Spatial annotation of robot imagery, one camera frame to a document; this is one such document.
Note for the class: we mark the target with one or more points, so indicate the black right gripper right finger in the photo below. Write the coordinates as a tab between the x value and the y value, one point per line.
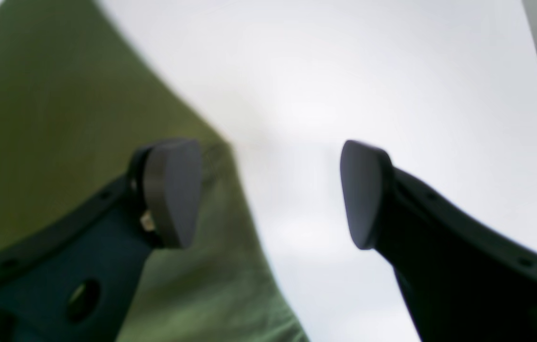
461	281

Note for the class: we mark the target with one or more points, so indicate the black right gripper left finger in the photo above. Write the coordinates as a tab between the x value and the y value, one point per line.
75	280

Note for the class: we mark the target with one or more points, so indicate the olive green T-shirt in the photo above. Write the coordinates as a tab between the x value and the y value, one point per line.
75	102

